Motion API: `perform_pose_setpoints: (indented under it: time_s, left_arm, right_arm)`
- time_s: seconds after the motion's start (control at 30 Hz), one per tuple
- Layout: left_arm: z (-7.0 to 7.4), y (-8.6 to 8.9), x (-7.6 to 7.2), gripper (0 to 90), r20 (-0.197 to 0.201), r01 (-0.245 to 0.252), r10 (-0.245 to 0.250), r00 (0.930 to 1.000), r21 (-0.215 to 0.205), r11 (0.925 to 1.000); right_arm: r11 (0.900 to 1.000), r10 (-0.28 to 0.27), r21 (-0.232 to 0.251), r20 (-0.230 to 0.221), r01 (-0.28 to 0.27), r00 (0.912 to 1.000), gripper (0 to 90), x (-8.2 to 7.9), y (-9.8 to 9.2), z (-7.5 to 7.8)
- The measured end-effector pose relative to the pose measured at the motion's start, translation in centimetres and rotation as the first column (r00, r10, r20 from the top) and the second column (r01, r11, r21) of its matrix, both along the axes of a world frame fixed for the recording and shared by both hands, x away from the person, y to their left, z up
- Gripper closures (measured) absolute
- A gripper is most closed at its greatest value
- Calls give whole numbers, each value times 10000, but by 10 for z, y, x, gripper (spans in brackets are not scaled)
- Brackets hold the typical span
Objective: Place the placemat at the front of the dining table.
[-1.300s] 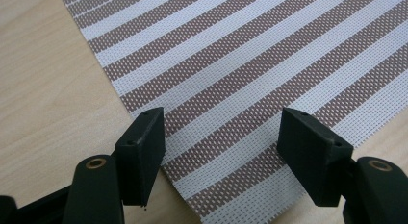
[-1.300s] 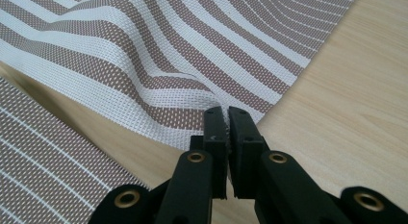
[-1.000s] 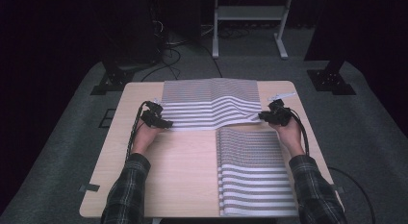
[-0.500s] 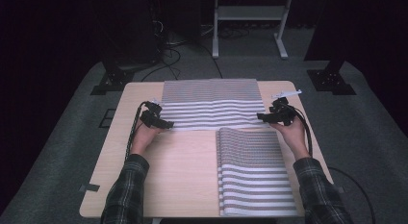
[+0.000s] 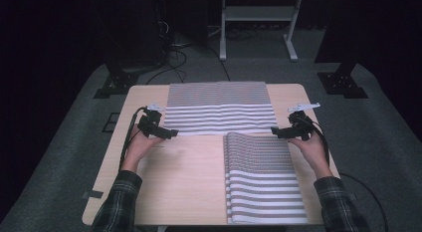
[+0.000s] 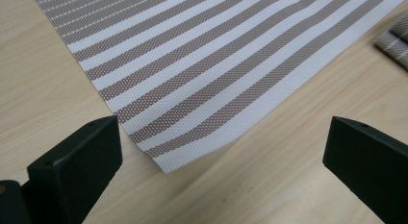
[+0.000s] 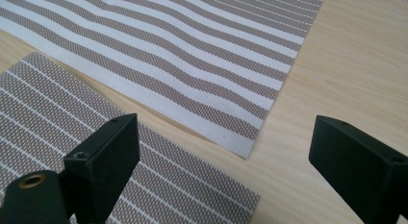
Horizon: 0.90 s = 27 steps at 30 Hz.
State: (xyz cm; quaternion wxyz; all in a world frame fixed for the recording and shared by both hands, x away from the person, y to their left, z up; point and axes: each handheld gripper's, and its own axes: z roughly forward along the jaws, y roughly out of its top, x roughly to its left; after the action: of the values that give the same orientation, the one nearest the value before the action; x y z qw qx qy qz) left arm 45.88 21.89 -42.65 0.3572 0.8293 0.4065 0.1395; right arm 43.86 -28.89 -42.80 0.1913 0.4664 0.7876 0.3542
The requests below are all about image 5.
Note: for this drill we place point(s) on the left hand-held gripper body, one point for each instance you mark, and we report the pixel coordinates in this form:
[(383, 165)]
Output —
[(150, 123)]

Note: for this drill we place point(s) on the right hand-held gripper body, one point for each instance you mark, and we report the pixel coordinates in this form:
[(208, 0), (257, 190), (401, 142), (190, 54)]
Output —
[(301, 127)]

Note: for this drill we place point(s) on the stack of striped towels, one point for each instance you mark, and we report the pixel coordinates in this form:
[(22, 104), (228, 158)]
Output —
[(265, 179)]

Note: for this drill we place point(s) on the single grey white striped towel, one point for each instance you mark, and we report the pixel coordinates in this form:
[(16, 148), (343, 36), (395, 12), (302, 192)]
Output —
[(219, 106)]

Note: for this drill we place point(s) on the person's left hand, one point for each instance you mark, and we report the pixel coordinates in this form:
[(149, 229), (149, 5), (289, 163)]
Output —
[(137, 150)]

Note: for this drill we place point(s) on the person's right hand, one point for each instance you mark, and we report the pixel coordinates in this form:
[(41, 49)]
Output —
[(313, 155)]

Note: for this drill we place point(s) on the black stand base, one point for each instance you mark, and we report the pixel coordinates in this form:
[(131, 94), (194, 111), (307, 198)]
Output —
[(116, 82), (341, 83)]

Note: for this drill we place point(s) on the grey tape strip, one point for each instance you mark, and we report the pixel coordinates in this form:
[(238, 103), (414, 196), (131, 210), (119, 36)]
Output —
[(93, 194)]

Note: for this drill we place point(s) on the white metal stand frame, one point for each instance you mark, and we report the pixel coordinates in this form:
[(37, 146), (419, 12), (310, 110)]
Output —
[(258, 13)]

